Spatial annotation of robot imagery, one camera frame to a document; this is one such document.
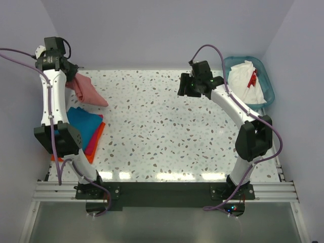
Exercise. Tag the folded teal t shirt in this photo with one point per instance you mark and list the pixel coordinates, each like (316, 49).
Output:
(80, 115)

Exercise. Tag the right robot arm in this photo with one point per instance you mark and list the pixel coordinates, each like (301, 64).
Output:
(255, 134)

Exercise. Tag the teal plastic bin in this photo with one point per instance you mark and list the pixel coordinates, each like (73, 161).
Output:
(264, 80)

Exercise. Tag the folded magenta t shirt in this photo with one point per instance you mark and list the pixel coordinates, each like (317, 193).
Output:
(90, 149)

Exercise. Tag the white t shirt in bin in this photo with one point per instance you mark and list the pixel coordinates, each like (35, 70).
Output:
(244, 82)

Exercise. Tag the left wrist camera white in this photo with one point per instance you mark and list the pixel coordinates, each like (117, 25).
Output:
(39, 52)

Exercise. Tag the folded orange t shirt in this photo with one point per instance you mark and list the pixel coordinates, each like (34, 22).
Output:
(92, 154)

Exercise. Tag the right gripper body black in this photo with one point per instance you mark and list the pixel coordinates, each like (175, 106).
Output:
(189, 85)

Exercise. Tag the aluminium rail frame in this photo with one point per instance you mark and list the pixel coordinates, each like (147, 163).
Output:
(55, 215)

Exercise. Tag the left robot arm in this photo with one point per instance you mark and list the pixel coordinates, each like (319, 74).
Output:
(61, 139)

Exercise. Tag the salmon pink t shirt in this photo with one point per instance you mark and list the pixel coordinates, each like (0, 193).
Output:
(85, 91)

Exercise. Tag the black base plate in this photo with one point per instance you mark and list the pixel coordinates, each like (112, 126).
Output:
(115, 196)

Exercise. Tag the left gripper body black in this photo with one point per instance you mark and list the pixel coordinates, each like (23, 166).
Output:
(71, 72)

